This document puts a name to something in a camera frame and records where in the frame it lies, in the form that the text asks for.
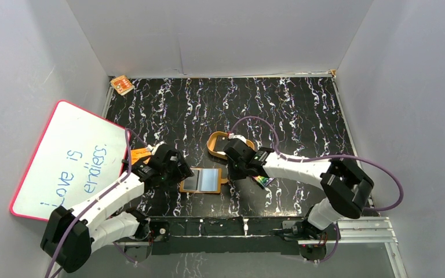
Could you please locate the yellow oval tray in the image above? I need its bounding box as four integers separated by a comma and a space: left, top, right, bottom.
207, 131, 256, 160

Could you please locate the orange leather card holder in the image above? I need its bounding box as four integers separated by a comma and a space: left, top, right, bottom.
179, 168, 228, 194

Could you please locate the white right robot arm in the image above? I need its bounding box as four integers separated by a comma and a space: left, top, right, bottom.
223, 134, 374, 240

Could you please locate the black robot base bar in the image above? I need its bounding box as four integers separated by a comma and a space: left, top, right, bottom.
113, 215, 340, 265

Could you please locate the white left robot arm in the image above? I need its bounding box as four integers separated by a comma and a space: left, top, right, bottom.
40, 142, 194, 273

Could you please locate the small orange card box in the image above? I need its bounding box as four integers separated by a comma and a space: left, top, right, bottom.
110, 75, 134, 96

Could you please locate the pack of coloured markers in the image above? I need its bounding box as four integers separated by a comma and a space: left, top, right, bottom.
252, 176, 273, 189

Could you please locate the orange Huckleberry Finn book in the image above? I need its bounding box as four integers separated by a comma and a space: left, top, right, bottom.
130, 148, 152, 164

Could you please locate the pink framed whiteboard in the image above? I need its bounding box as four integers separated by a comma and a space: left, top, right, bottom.
10, 100, 127, 221

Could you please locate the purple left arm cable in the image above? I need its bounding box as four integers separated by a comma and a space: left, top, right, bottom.
45, 127, 154, 278

